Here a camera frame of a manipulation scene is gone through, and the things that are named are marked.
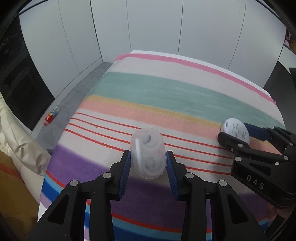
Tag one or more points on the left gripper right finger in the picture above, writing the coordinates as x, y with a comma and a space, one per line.
176, 172

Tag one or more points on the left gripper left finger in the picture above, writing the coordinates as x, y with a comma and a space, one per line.
120, 172

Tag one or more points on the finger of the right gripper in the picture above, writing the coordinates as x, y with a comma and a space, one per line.
230, 143
257, 132

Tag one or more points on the white round compact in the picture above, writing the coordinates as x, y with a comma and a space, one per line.
236, 128

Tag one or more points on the small clear round case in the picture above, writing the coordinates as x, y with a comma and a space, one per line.
148, 155

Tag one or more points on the person's right hand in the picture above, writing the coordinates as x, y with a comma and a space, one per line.
272, 212

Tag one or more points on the striped colourful blanket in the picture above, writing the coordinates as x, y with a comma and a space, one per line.
185, 100

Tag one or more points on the red bottle on floor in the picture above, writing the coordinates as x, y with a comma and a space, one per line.
49, 118

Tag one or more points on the brown cardboard box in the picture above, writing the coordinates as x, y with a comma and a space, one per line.
19, 210

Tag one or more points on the cream padded armchair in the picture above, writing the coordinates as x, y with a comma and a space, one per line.
29, 158

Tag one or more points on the black glass cabinet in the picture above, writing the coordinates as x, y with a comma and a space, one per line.
22, 87

